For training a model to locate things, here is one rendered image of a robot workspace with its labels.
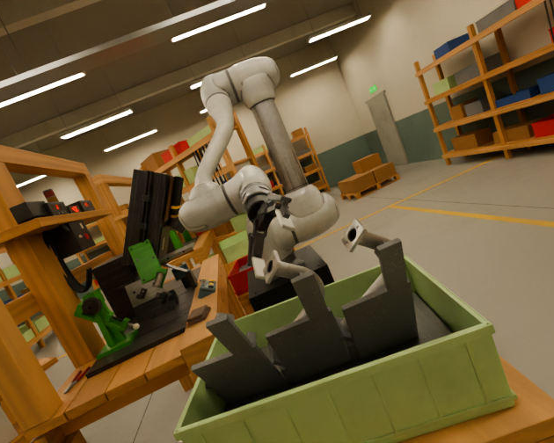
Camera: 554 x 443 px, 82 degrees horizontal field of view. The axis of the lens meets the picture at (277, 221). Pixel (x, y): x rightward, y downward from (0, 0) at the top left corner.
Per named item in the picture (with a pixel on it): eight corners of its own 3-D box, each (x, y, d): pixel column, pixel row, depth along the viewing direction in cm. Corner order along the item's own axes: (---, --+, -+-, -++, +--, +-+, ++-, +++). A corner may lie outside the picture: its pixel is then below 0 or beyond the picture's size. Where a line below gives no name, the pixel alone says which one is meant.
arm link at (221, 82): (198, 96, 118) (232, 81, 118) (190, 73, 128) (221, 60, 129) (212, 123, 128) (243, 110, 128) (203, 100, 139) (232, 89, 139)
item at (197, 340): (226, 270, 262) (218, 253, 260) (233, 367, 115) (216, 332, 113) (210, 277, 260) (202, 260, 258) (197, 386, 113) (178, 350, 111)
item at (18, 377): (149, 287, 252) (90, 174, 237) (50, 419, 106) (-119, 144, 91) (137, 293, 251) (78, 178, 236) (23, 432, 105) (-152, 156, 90)
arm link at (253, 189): (247, 177, 86) (250, 186, 81) (277, 187, 90) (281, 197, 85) (236, 206, 90) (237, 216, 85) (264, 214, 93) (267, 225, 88)
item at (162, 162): (276, 276, 438) (203, 109, 402) (191, 284, 596) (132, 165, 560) (298, 257, 477) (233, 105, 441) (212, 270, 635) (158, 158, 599)
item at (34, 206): (52, 214, 148) (44, 200, 147) (33, 216, 134) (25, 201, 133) (37, 220, 147) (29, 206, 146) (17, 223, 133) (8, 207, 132)
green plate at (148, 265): (168, 274, 175) (153, 239, 178) (163, 274, 167) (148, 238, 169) (147, 283, 174) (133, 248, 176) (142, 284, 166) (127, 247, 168)
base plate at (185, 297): (201, 268, 239) (200, 266, 238) (186, 330, 131) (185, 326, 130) (149, 293, 233) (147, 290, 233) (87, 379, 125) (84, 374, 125)
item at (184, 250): (196, 246, 198) (193, 242, 198) (193, 250, 182) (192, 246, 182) (136, 272, 193) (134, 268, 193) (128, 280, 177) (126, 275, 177)
